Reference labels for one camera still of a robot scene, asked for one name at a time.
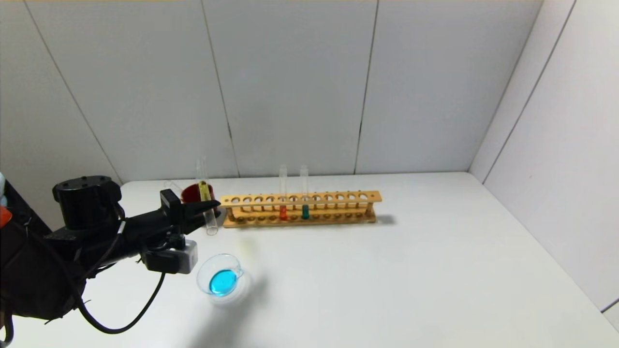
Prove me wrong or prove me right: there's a black camera cable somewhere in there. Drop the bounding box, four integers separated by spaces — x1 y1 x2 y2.
72 272 168 335

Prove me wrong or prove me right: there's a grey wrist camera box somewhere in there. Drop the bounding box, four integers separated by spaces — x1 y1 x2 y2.
142 239 199 275

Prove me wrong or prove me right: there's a test tube with yellow pigment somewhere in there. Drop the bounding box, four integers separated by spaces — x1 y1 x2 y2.
198 180 220 236

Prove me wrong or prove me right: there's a clear glass spouted dish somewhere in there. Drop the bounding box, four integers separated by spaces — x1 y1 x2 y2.
196 253 249 306

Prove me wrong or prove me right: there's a test tube with teal pigment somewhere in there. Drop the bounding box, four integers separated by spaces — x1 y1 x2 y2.
300 165 310 220

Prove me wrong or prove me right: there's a wooden test tube rack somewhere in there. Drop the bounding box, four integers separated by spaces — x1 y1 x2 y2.
220 190 383 229

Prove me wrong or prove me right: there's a red plastic cup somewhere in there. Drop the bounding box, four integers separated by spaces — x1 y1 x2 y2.
181 183 221 224

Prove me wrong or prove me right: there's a test tube with red pigment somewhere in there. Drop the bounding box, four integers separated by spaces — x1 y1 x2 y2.
279 164 289 221

